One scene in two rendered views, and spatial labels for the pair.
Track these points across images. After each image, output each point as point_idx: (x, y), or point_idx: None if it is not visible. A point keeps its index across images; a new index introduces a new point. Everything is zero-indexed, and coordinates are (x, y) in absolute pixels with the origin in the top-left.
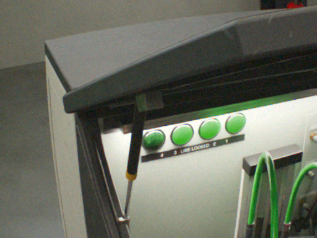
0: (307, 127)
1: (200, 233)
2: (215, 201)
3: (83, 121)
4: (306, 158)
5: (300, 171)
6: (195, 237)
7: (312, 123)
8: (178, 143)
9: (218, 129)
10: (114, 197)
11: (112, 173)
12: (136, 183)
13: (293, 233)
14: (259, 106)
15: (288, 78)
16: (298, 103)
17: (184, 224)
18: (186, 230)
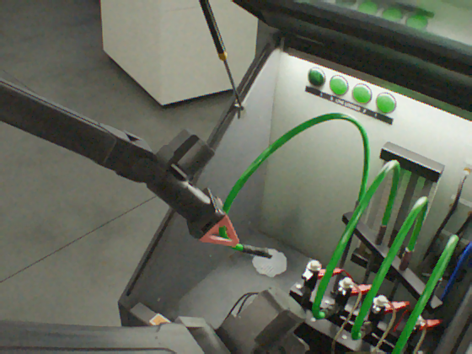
0: (462, 157)
1: (338, 189)
2: (356, 167)
3: (271, 34)
4: (454, 191)
5: (444, 200)
6: (334, 190)
7: (470, 157)
8: (333, 90)
9: (368, 98)
10: (247, 89)
11: (283, 87)
12: (298, 106)
13: (426, 267)
14: (403, 94)
15: (458, 93)
16: (458, 125)
17: (327, 170)
18: (327, 177)
